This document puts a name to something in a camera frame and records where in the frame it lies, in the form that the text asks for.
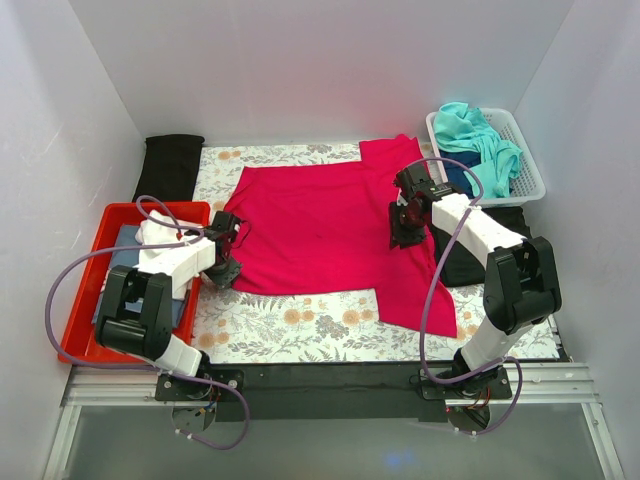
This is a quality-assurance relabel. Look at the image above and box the red t shirt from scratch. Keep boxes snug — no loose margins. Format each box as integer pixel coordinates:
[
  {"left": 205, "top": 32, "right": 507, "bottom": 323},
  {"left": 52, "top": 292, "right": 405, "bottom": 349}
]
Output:
[{"left": 225, "top": 135, "right": 457, "bottom": 338}]

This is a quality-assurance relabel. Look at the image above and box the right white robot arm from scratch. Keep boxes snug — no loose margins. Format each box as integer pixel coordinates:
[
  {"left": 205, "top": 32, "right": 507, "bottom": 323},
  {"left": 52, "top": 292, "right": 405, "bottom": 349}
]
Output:
[{"left": 389, "top": 160, "right": 562, "bottom": 389}]

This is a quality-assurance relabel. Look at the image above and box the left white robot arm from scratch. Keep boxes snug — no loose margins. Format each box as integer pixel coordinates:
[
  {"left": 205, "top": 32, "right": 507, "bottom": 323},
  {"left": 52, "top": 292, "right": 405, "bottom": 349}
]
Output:
[{"left": 95, "top": 211, "right": 243, "bottom": 377}]

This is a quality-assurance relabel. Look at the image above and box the dark blue t shirt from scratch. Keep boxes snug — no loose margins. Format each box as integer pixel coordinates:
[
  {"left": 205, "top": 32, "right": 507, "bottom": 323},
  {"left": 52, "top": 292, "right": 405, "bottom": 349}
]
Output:
[{"left": 440, "top": 150, "right": 481, "bottom": 199}]

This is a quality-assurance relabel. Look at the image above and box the floral patterned mat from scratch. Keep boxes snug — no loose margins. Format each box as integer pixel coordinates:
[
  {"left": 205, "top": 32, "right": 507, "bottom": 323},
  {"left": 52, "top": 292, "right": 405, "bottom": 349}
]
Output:
[{"left": 192, "top": 142, "right": 561, "bottom": 364}]

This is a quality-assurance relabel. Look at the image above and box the black cloth right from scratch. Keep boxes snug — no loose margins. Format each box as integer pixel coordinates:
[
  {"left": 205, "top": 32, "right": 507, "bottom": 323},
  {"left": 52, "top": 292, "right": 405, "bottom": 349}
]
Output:
[{"left": 429, "top": 206, "right": 532, "bottom": 288}]

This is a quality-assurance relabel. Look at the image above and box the black cloth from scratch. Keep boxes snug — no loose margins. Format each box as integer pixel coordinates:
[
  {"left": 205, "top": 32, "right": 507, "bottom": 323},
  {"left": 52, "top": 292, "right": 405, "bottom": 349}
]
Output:
[
  {"left": 132, "top": 134, "right": 205, "bottom": 202},
  {"left": 429, "top": 206, "right": 532, "bottom": 288}
]

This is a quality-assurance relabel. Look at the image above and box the teal t shirt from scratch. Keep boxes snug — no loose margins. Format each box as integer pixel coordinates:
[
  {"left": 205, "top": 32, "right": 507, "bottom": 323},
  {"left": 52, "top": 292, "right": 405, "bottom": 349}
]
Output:
[{"left": 433, "top": 102, "right": 522, "bottom": 199}]

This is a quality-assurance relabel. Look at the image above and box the black cloth back left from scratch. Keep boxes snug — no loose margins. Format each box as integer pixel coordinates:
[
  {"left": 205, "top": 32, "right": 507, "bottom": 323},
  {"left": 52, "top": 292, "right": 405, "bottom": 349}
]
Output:
[{"left": 132, "top": 134, "right": 205, "bottom": 202}]

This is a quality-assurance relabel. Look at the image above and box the folded blue t shirt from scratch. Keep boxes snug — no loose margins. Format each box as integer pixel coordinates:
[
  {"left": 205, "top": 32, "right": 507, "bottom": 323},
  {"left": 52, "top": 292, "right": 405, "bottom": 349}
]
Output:
[{"left": 91, "top": 225, "right": 189, "bottom": 328}]

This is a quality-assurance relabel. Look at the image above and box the white plastic basket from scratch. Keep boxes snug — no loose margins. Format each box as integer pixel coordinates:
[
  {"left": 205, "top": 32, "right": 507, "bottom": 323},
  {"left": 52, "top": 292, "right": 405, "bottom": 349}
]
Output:
[{"left": 425, "top": 107, "right": 546, "bottom": 207}]

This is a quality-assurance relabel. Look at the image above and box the red plastic tray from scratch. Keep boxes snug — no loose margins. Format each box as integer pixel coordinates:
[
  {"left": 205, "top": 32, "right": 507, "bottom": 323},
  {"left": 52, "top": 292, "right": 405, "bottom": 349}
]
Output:
[{"left": 60, "top": 201, "right": 211, "bottom": 366}]

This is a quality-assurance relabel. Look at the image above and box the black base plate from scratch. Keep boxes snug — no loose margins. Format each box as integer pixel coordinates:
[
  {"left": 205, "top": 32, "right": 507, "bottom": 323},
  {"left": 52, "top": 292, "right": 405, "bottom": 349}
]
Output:
[{"left": 154, "top": 360, "right": 514, "bottom": 424}]

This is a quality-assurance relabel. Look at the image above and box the aluminium frame rail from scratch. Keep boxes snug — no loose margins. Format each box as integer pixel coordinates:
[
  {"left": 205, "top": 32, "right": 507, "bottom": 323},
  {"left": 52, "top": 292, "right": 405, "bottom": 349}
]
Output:
[{"left": 45, "top": 362, "right": 623, "bottom": 479}]

